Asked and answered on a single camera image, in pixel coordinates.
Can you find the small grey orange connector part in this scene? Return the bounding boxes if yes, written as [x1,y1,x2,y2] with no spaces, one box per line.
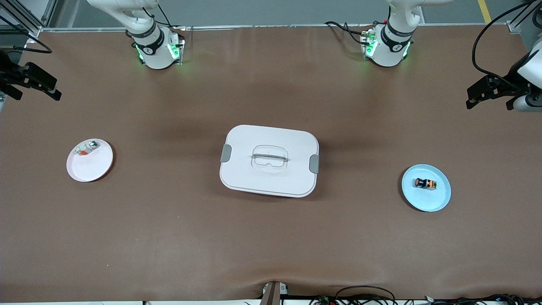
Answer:
[75,141,99,156]

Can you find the pale pink plate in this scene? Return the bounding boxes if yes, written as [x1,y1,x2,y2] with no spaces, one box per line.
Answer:
[66,138,114,183]

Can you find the light blue plate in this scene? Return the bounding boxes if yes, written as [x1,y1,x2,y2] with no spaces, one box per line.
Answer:
[401,164,452,212]

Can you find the white lidded box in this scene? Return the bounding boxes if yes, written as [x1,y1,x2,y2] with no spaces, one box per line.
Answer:
[219,124,320,198]

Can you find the brown table mat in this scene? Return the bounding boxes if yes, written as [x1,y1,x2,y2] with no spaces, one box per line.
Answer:
[0,25,542,302]

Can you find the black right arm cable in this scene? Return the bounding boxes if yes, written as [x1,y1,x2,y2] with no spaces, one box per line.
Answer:
[0,16,53,54]

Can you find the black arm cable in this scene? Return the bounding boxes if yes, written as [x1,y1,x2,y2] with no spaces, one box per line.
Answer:
[472,0,542,81]
[0,16,53,54]

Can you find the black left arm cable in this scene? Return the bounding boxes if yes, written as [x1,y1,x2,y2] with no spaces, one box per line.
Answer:
[472,0,542,81]

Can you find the aluminium frame profile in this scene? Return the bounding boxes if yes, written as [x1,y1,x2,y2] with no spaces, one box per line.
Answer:
[507,0,542,33]
[0,0,58,38]

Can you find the black right base cable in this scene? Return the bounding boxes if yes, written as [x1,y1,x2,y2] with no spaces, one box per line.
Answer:
[144,4,187,30]

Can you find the black left base cables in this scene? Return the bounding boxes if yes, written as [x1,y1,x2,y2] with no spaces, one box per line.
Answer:
[325,21,371,46]

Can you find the black cable bundle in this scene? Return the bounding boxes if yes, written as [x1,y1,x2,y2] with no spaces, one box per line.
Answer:
[423,294,542,305]

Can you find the aluminium table edge rail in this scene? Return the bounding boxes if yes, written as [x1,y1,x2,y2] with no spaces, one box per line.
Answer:
[40,23,509,31]

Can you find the black cable loop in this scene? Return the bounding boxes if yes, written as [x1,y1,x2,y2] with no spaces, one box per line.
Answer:
[336,286,396,305]

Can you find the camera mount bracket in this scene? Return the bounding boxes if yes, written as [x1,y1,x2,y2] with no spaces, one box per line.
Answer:
[260,281,289,305]

